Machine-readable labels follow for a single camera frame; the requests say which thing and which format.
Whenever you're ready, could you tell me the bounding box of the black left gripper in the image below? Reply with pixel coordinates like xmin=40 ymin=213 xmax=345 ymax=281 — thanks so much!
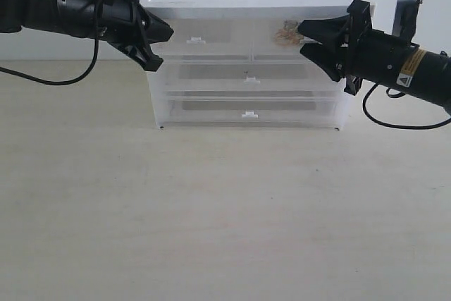
xmin=79 ymin=0 xmax=174 ymax=71

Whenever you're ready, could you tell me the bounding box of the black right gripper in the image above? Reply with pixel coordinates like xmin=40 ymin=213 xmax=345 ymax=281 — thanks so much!
xmin=297 ymin=0 xmax=404 ymax=95

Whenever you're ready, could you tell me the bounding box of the black strap gold keychain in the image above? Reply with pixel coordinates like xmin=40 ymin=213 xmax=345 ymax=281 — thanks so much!
xmin=273 ymin=20 xmax=304 ymax=47

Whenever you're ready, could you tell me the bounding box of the small drawer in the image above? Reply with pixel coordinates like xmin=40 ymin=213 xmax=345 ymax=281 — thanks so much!
xmin=252 ymin=19 xmax=315 ymax=62
xmin=152 ymin=19 xmax=254 ymax=60

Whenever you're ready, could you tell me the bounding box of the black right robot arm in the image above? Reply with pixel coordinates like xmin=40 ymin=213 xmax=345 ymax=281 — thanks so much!
xmin=297 ymin=0 xmax=450 ymax=109

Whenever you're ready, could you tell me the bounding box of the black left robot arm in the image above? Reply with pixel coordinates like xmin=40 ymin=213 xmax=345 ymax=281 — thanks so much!
xmin=1 ymin=0 xmax=174 ymax=72

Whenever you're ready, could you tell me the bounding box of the middle wide drawer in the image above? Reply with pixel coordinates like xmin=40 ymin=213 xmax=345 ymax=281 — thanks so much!
xmin=147 ymin=63 xmax=345 ymax=92

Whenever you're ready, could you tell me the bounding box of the wide drawer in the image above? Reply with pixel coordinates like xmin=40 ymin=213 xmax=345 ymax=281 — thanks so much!
xmin=153 ymin=96 xmax=345 ymax=129
xmin=147 ymin=63 xmax=345 ymax=92

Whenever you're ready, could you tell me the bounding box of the bottom wide drawer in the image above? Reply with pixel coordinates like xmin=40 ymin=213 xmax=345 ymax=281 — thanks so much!
xmin=153 ymin=96 xmax=345 ymax=129

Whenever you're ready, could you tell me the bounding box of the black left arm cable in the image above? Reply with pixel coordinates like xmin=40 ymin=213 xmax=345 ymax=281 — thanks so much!
xmin=0 ymin=0 xmax=106 ymax=87

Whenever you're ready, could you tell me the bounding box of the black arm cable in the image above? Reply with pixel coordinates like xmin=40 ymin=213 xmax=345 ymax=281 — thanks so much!
xmin=0 ymin=0 xmax=106 ymax=87
xmin=362 ymin=84 xmax=451 ymax=129

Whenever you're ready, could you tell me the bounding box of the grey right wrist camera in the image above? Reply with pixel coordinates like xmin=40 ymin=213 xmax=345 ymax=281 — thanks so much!
xmin=392 ymin=0 xmax=422 ymax=42

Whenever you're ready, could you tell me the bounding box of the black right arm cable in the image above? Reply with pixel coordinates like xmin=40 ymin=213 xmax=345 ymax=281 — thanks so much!
xmin=362 ymin=84 xmax=451 ymax=129

